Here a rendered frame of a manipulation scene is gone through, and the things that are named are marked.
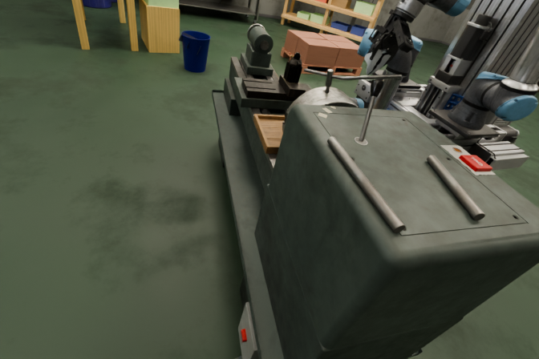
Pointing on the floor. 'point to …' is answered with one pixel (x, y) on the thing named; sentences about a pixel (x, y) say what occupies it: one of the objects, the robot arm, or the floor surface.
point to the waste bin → (195, 50)
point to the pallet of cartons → (323, 51)
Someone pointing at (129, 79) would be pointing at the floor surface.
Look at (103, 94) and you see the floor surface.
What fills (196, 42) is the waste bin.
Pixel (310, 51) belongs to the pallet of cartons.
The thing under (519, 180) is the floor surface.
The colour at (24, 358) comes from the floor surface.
